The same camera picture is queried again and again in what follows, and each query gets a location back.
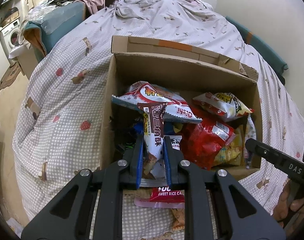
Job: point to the brown cardboard box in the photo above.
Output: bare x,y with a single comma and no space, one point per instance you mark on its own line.
183,69

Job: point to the pink snack packet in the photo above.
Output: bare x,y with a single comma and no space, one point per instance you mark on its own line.
144,202

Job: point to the teal mattress edge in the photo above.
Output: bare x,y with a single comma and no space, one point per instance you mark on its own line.
269,55

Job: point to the white yellow cartoon snack bag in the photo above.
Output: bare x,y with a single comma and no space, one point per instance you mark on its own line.
225,105

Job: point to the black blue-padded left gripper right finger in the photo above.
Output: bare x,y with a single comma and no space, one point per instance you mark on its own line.
216,205

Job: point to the white brown triangle crisp packet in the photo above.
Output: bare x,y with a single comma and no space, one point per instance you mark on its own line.
153,129

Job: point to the brown peanut snack bag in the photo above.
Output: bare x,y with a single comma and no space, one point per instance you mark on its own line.
179,216

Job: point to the white red rice cake packet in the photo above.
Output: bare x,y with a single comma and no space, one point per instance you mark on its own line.
166,195

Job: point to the teal sofa armrest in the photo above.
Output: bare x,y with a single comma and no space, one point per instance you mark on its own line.
45,25

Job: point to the patterned floor rug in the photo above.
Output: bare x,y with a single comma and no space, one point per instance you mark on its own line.
10,76

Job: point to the white washing machine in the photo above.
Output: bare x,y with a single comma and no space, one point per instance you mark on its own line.
10,35

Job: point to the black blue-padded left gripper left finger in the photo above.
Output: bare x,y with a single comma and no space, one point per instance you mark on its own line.
90,205

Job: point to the white red Oishi snack bag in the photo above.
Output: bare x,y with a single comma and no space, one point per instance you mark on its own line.
154,99

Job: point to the blue snack bag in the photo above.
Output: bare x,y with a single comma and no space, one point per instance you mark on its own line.
170,128

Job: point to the checkered strawberry bed sheet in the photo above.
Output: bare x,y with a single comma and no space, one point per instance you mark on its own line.
58,127

